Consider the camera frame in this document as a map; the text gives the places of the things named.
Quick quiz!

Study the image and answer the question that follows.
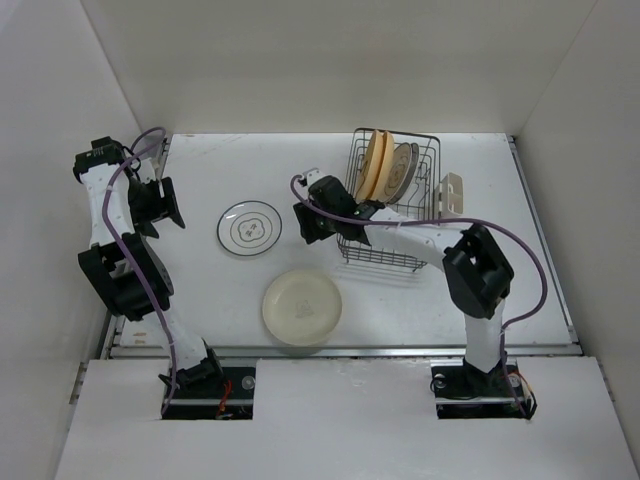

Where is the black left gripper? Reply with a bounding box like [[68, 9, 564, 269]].
[[127, 177, 183, 238]]

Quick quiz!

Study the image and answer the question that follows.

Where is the tan plate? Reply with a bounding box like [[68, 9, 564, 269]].
[[371, 131, 394, 202], [354, 130, 384, 203]]

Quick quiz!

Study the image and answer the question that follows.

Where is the tan plate front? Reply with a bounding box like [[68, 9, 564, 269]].
[[354, 130, 384, 203]]

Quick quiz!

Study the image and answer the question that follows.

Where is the cream plate with drawing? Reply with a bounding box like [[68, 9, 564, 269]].
[[262, 269, 343, 347]]

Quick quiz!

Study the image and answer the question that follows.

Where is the white plate teal rim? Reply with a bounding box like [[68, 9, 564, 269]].
[[216, 201, 283, 257]]

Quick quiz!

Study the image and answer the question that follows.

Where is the white plate teal band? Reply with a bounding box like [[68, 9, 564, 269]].
[[383, 143, 419, 204]]

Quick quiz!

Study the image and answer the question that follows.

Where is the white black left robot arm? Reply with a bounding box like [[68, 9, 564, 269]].
[[73, 128, 225, 397]]

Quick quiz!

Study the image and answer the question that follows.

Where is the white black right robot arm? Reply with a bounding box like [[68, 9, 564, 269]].
[[290, 169, 514, 394]]

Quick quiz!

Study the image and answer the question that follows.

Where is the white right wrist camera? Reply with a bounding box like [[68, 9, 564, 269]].
[[300, 168, 325, 188]]

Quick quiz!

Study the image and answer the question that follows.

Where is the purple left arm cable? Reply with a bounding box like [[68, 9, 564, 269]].
[[101, 126, 179, 417]]

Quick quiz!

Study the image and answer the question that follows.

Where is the grey wire dish rack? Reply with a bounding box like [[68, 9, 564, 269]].
[[337, 131, 441, 272]]

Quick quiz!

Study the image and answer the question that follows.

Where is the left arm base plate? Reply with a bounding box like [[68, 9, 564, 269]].
[[161, 366, 256, 421]]

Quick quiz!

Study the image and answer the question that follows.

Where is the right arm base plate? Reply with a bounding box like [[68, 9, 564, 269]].
[[430, 362, 538, 420]]

